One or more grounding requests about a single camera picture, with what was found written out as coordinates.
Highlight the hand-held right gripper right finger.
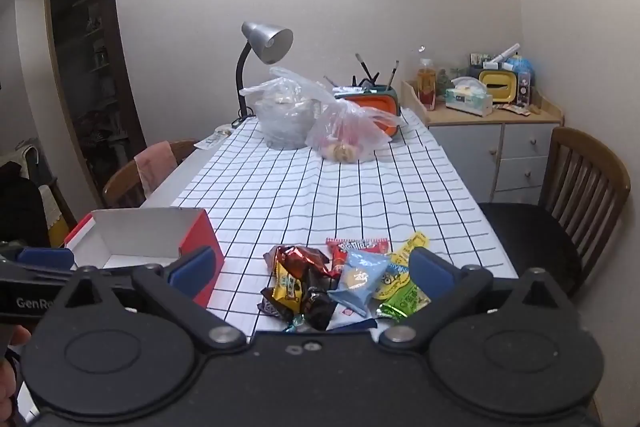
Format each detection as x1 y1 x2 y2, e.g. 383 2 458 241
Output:
378 247 576 351

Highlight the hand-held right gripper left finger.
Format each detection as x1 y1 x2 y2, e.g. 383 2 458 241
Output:
52 246 248 353

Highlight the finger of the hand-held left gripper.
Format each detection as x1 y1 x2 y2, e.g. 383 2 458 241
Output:
0 243 77 282

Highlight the green snack packet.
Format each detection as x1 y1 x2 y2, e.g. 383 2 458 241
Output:
377 279 432 323

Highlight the red and white cardboard box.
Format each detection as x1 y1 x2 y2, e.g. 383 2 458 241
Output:
64 207 226 308

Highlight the blue snack packet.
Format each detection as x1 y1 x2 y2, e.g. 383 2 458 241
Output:
327 251 392 318

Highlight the red lion snack packet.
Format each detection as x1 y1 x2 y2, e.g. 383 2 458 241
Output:
326 237 390 275

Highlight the shiny brown cookie packet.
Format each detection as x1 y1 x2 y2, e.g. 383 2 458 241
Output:
272 246 341 280

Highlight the person's left hand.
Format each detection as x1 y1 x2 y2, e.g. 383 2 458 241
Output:
0 326 32 415

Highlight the yellow cartoon snack packet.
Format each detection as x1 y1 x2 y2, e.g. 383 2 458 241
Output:
372 257 413 300

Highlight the chair with black jacket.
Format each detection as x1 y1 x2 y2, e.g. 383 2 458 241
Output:
15 144 78 248

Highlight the black jacket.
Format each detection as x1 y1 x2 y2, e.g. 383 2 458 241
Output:
0 162 51 248

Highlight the white snack packet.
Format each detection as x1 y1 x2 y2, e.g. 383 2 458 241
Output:
327 307 378 333

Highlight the yellow and brown snack packet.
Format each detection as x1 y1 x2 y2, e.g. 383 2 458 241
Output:
261 274 306 320

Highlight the pink cloth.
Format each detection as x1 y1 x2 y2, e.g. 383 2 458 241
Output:
134 142 177 198

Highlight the black snack packet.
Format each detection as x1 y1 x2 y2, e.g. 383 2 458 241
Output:
300 267 338 332

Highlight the wooden chair with black seat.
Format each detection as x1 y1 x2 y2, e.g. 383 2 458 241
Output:
477 127 632 298

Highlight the white and wood cabinet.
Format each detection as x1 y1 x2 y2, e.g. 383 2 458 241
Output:
427 87 565 204

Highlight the flat printed packet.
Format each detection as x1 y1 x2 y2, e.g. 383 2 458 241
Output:
195 127 233 151

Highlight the white checked tablecloth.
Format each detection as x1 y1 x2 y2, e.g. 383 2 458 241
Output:
177 107 518 338

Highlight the pinkish plastic bag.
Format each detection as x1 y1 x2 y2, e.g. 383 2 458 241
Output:
305 99 407 165

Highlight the wooden desktop organiser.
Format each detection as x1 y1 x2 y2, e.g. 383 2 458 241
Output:
400 79 437 125

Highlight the tissue pack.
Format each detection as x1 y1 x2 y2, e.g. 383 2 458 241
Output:
444 77 494 116

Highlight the clear plastic bag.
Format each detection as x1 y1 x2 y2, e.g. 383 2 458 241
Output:
239 67 337 150

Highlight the orange drink bottle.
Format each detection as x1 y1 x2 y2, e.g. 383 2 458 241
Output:
415 48 438 108

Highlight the blue globe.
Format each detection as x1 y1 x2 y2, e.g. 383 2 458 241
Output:
510 57 536 88

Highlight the white tube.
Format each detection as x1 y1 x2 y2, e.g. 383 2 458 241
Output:
492 43 522 64

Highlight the silver desk lamp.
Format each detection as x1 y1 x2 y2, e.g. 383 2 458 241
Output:
235 22 294 122

